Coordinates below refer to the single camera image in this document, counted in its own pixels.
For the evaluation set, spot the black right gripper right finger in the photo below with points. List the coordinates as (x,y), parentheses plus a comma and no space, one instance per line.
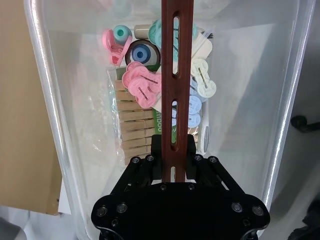
(192,160)

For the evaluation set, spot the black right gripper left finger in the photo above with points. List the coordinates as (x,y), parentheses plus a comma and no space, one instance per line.
(157,160)

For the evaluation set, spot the brown slotted wooden bar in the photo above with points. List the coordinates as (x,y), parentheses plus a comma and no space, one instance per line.
(166,100)

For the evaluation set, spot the light blue plastic clip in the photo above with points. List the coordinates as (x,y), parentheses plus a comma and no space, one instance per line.
(194,120)
(195,103)

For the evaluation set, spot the bagged wooden clothespins pack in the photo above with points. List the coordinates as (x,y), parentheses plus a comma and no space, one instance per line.
(132,125)

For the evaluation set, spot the pink plastic clip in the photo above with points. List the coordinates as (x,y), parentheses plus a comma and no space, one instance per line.
(147,90)
(112,47)
(132,72)

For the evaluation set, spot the cream plastic clip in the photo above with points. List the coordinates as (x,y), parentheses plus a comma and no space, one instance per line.
(203,77)

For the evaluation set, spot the clear plastic storage bin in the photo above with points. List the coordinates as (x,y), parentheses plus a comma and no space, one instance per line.
(237,75)

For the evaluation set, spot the brown roll with blue core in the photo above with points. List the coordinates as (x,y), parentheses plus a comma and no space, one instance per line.
(141,53)

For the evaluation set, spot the black caster wheel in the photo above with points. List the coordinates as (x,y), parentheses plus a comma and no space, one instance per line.
(303,122)

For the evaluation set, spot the teal plastic clip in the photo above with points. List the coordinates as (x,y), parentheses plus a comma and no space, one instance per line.
(155,33)

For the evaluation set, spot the small beige cylinder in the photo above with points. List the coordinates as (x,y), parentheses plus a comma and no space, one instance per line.
(141,31)

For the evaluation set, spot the teal round plastic spool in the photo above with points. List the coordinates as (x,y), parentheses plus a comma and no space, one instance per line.
(122,33)

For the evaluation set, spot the black object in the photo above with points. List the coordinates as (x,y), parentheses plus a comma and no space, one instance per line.
(312,217)

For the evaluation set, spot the brown cardboard box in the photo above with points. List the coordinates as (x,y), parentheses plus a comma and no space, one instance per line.
(20,100)

